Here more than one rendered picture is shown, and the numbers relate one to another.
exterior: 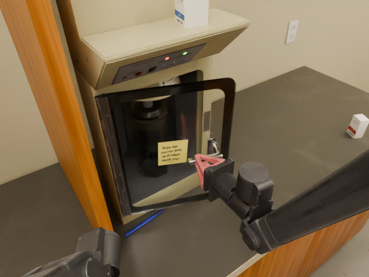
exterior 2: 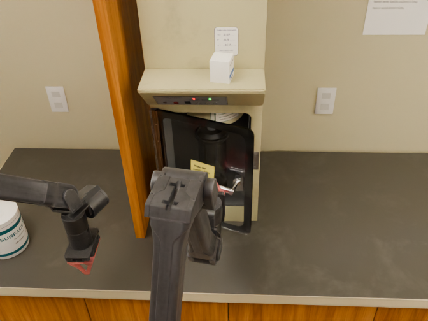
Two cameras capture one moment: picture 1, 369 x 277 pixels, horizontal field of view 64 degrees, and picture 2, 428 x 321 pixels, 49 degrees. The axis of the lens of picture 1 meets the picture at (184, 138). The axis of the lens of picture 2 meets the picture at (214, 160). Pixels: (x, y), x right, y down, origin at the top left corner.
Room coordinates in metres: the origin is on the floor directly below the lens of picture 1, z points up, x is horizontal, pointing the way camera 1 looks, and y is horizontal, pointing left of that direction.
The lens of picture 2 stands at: (-0.25, -0.65, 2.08)
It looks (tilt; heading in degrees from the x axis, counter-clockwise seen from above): 38 degrees down; 38
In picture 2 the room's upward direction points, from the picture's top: 2 degrees counter-clockwise
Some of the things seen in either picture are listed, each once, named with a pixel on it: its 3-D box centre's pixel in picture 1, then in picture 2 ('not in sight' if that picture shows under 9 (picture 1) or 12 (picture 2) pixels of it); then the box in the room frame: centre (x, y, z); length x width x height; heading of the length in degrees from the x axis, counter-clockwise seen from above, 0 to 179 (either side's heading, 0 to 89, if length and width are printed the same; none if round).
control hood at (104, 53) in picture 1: (171, 53); (203, 95); (0.58, 0.02, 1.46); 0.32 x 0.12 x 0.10; 124
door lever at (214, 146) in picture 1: (204, 154); (222, 185); (0.56, -0.05, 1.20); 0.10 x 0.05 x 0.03; 104
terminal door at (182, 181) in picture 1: (173, 154); (204, 175); (0.57, 0.03, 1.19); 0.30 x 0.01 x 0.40; 104
